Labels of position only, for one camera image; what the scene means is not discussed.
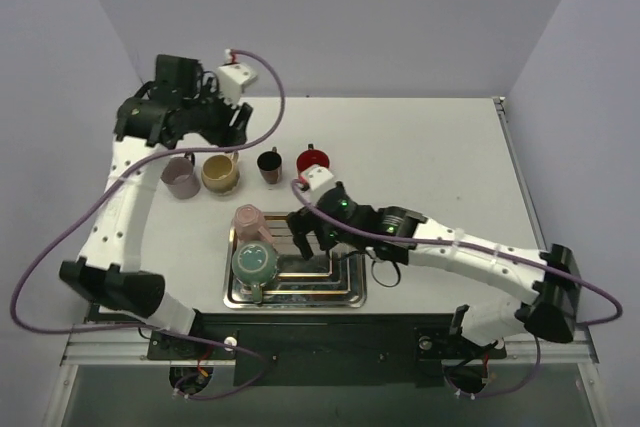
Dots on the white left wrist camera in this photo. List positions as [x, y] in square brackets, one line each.
[233, 78]

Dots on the pink faceted mug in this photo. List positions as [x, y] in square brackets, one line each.
[250, 224]

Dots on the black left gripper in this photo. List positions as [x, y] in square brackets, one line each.
[232, 125]

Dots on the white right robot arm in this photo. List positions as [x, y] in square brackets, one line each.
[540, 289]

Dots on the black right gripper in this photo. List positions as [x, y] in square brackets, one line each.
[308, 226]

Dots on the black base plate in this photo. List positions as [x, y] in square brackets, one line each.
[342, 349]

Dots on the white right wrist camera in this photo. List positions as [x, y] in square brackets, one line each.
[317, 180]

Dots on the red mug black handle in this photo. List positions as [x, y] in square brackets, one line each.
[310, 157]

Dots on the beige round mug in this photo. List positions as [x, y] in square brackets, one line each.
[220, 173]

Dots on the teal glazed mug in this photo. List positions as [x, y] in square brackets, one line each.
[254, 264]

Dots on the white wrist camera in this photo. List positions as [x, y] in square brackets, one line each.
[317, 180]
[233, 78]

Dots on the lilac mug black handle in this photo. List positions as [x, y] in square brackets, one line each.
[180, 178]

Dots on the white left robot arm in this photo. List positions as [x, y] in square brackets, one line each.
[180, 100]

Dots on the brown glazed mug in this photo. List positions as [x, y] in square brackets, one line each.
[270, 164]

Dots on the shiny steel tray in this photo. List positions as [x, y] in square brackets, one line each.
[328, 280]

